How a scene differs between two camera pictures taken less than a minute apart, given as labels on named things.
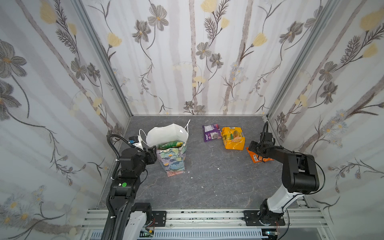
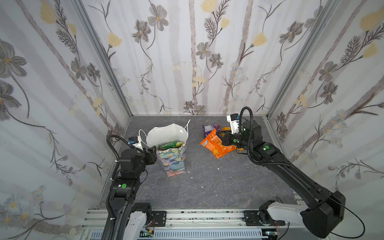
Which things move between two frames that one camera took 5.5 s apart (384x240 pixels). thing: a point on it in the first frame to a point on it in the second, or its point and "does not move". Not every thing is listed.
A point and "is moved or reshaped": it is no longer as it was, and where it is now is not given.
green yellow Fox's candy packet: x=170 y=144 does not move
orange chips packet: x=256 y=158 is moved or reshaped
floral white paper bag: x=170 y=142 does not move
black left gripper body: x=149 y=157 does not move
